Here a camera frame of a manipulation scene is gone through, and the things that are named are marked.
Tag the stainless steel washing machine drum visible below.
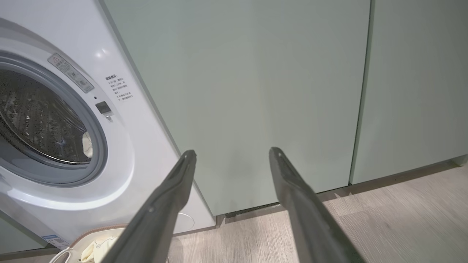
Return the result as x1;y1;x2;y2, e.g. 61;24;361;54
0;69;93;165

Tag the round white access panel cover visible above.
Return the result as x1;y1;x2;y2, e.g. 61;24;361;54
175;213;195;234

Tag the washing machine door latch slot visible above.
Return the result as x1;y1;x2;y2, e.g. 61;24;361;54
95;101;114;122

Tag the dark cabinet plinth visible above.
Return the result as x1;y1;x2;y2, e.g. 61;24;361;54
223;160;468;220

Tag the white front-load washing machine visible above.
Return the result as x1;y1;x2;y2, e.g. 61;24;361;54
0;0;216;252

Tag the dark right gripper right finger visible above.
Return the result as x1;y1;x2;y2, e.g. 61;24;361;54
269;147;366;263

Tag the cream perforated laundry basket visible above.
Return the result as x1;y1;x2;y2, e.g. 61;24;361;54
49;224;128;263

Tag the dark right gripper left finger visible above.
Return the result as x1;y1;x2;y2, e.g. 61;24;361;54
101;150;197;263

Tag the white and blue label sticker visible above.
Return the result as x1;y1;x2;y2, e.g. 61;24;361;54
41;235;70;249

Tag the grey warning label sticker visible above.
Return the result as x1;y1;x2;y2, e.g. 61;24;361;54
48;53;95;94

